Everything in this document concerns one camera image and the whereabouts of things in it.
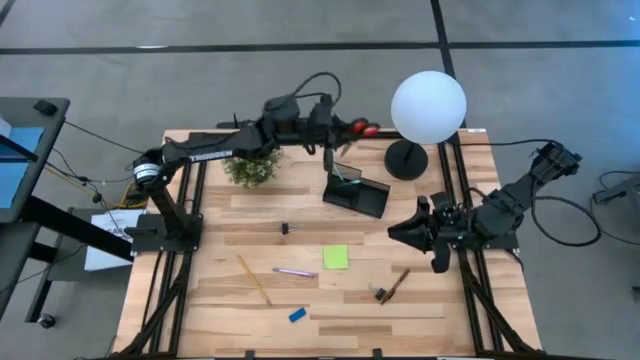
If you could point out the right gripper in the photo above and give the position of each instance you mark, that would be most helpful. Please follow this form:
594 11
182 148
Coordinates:
455 220

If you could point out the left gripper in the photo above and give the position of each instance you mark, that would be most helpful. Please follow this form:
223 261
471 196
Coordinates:
292 131

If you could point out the brown pen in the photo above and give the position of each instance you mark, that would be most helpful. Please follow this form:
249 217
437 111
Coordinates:
395 286

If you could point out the black mesh desk organizer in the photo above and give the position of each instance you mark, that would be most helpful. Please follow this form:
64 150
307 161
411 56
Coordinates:
365 200

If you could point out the black binder clip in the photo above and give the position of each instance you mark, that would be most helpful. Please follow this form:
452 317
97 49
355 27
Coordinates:
381 294
285 229

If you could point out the green sticky note pad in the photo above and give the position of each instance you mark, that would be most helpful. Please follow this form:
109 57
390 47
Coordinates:
335 257

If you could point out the purple pen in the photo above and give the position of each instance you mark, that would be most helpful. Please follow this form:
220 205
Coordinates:
295 271

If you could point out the blue eraser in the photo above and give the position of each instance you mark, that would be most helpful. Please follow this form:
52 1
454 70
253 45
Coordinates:
297 315

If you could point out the yellow pencil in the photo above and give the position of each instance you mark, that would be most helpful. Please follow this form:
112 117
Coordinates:
255 281

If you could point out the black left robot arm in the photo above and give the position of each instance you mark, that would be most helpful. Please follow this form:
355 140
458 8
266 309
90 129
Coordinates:
210 147

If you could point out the white globe table lamp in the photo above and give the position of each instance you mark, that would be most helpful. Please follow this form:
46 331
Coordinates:
427 107

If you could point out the artificial plant in black pot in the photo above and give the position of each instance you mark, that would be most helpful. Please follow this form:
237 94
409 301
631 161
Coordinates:
250 170

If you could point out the white paper sheet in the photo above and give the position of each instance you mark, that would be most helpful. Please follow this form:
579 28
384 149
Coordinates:
100 260

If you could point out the grey side desk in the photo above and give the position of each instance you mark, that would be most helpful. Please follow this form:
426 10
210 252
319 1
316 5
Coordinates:
52 145

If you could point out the black computer mouse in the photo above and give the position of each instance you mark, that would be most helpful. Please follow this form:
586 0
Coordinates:
45 107

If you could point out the blue screen monitor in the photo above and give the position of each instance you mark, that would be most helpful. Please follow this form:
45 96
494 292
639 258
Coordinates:
15 175

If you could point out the black caster wheel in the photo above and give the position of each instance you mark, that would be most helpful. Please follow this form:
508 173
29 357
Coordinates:
46 321

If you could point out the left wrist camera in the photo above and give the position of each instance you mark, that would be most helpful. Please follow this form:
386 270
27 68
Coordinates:
320 125

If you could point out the black aluminium table frame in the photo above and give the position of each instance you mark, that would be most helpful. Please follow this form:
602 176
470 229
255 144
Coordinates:
385 135

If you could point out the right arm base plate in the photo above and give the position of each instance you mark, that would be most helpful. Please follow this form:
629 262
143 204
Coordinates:
507 242

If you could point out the black edge bracket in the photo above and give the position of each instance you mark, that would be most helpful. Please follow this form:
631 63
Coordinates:
377 353
249 354

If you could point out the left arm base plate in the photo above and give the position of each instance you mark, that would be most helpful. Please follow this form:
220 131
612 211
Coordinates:
150 242

